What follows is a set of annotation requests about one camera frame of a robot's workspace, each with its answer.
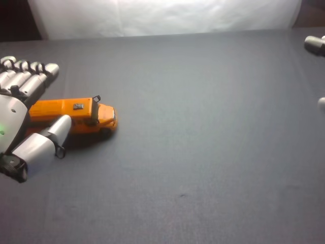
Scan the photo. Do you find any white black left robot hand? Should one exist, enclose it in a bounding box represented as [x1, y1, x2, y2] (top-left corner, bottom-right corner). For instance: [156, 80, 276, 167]
[0, 55, 73, 184]

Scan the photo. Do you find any grey table cloth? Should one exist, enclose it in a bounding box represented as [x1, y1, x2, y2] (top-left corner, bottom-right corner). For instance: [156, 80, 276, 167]
[0, 26, 325, 244]

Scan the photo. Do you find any white backdrop sheet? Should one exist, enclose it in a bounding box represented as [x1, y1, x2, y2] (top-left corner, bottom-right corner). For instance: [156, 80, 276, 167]
[26, 0, 303, 41]

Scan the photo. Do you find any black curtain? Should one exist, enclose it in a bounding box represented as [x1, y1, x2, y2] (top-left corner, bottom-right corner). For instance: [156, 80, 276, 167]
[291, 0, 325, 29]
[0, 0, 49, 43]

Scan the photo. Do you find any yellow toy school bus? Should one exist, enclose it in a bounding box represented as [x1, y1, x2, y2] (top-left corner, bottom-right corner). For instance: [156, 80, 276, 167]
[25, 94, 118, 141]

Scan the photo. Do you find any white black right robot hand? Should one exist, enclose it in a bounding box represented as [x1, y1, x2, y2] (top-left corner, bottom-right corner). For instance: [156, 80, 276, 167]
[304, 35, 325, 110]

